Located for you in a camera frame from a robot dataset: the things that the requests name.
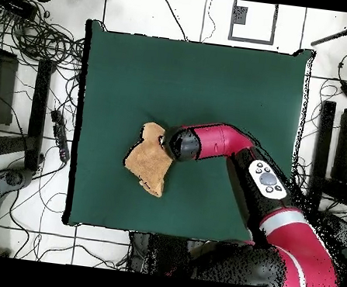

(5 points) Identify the orange terry towel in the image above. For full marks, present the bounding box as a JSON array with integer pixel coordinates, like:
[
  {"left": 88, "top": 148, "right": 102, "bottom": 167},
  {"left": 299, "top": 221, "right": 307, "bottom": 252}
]
[{"left": 119, "top": 119, "right": 178, "bottom": 199}]

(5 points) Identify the dark green table cloth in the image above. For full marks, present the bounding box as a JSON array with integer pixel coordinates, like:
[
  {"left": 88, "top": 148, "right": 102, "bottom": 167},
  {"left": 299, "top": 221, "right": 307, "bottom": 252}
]
[{"left": 61, "top": 18, "right": 317, "bottom": 254}]

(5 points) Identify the black power strip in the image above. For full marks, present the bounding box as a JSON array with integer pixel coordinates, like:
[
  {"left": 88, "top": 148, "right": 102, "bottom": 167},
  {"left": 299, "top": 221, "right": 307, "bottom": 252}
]
[{"left": 45, "top": 109, "right": 76, "bottom": 164}]

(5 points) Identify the black metal stand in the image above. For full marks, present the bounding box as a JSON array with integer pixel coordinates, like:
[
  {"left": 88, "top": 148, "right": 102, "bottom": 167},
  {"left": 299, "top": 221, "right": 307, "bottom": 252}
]
[
  {"left": 304, "top": 98, "right": 347, "bottom": 216},
  {"left": 0, "top": 28, "right": 61, "bottom": 182}
]

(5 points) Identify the black electronics box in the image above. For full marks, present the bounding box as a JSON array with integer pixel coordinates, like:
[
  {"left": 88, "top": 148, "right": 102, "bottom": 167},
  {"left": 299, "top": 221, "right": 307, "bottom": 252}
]
[{"left": 0, "top": 0, "right": 40, "bottom": 22}]

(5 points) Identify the thin black cable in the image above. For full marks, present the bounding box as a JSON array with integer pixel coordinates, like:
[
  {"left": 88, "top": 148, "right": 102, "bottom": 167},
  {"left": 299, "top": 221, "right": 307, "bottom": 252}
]
[{"left": 154, "top": 0, "right": 193, "bottom": 42}]

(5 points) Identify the grey square floor frame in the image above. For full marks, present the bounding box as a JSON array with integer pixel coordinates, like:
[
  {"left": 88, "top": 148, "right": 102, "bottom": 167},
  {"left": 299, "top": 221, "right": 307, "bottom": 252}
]
[{"left": 227, "top": 0, "right": 279, "bottom": 47}]

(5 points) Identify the tangle of black cables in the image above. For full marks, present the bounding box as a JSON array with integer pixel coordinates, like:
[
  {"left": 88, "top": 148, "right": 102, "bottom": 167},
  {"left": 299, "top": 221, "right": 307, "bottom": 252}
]
[{"left": 0, "top": 0, "right": 91, "bottom": 72}]

